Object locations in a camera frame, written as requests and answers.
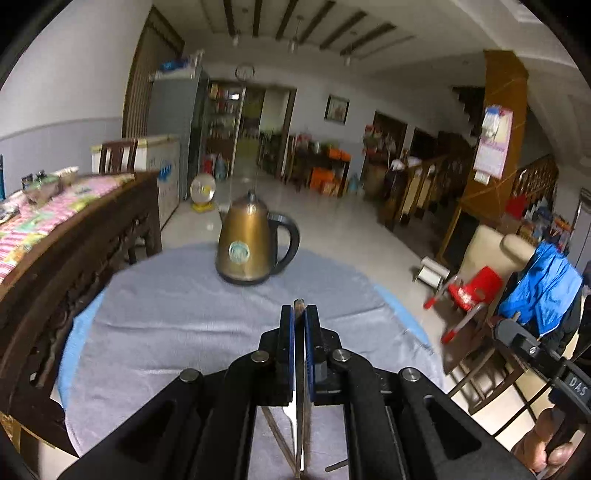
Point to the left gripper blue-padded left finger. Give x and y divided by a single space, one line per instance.
278 371

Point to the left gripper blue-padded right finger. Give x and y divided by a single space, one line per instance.
323 383

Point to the dark chopstick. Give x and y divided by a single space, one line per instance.
301 382

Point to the blue jacket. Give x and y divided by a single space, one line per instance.
544 292

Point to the grey table cloth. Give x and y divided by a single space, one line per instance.
173 311

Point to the bronze electric kettle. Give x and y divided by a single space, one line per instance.
255 243

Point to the red plastic child chair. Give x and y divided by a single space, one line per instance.
471 297

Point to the small white stool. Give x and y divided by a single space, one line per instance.
432 273

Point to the beige armchair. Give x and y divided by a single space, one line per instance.
504 254

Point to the dark wooden side table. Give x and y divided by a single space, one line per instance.
317 166

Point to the small round fan heater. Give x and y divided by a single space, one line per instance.
202 190

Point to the blue table cover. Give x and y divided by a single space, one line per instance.
73 348

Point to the dark carved wooden sideboard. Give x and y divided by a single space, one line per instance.
55 282

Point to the dark wooden chair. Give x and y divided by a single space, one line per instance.
117 156

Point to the grey refrigerator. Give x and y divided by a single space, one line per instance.
177 104

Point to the pink patterned sideboard cloth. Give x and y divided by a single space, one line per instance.
32 224

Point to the framed wall picture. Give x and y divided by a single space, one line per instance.
337 109

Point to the wall calendar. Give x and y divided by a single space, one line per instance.
493 144

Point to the round wall clock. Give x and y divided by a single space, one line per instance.
245 72

